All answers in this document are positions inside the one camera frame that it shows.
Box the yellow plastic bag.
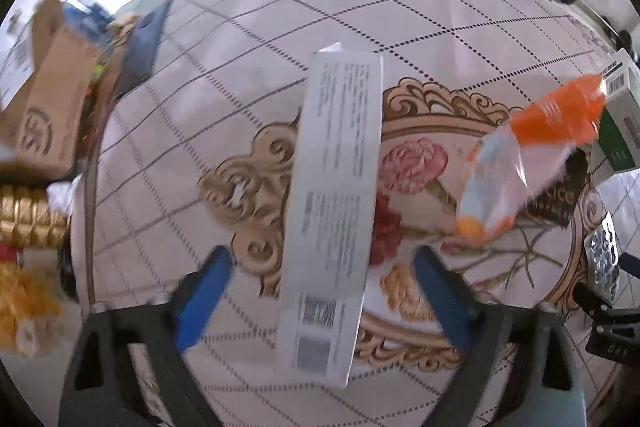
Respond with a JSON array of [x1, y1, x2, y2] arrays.
[[0, 262, 64, 358]]

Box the small blue panel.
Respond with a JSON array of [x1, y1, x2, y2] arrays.
[[122, 0, 173, 88]]

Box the gold wrapped candy pile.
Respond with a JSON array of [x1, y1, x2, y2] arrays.
[[0, 186, 69, 248]]

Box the long white box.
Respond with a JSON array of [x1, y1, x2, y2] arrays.
[[274, 43, 385, 389]]

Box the silver blister pack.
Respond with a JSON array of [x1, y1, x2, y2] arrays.
[[582, 212, 623, 295]]

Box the dark brown packet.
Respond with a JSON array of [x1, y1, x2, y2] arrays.
[[520, 149, 590, 228]]

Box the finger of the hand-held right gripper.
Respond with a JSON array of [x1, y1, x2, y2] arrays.
[[572, 282, 640, 324], [619, 252, 640, 297]]

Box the green white carton box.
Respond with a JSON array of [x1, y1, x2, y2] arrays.
[[595, 48, 640, 175]]

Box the orange plastic bag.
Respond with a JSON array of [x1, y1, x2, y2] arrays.
[[455, 74, 609, 240]]

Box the brown cardboard box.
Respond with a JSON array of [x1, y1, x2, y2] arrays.
[[0, 0, 108, 175]]

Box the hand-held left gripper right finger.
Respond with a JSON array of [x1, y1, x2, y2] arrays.
[[412, 246, 588, 427]]

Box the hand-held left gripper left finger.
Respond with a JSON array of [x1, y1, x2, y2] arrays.
[[59, 246, 236, 427]]

